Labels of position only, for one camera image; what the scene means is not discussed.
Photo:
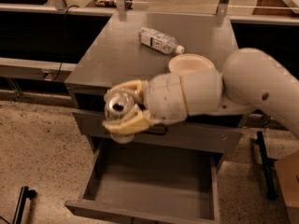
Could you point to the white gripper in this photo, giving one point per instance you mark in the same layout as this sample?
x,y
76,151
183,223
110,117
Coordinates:
x,y
163,97

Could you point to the silver 7up can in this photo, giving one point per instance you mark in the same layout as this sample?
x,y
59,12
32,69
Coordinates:
x,y
118,104

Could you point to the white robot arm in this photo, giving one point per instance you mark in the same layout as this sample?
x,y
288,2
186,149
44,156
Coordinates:
x,y
249,79

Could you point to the grey drawer cabinet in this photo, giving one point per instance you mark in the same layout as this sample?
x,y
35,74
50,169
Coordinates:
x,y
116,56

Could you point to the grey top drawer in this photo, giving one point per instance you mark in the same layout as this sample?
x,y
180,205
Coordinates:
x,y
183,135

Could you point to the open grey middle drawer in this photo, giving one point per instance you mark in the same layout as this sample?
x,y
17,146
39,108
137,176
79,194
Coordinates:
x,y
145,184

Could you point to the wooden counter top right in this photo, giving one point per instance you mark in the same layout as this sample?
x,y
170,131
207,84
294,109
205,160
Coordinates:
x,y
273,8

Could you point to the white paper bowl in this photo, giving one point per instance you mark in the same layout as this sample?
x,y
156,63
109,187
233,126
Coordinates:
x,y
189,63

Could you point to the clear plastic water bottle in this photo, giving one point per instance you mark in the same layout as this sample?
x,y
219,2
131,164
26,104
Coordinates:
x,y
159,41

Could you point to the black stand leg right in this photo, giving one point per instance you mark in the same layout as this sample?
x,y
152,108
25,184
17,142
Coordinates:
x,y
271,191

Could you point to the black stand leg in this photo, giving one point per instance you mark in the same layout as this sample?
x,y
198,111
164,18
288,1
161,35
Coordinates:
x,y
271,191
25,194

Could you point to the black stand leg left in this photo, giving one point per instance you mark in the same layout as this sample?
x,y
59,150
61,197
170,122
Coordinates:
x,y
25,194

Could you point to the brown cardboard box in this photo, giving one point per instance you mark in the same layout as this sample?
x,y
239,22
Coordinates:
x,y
287,169

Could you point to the black drawer handle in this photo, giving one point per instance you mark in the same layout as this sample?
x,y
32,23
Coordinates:
x,y
158,130

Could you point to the grey metal rail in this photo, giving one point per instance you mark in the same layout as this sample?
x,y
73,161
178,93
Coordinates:
x,y
35,70

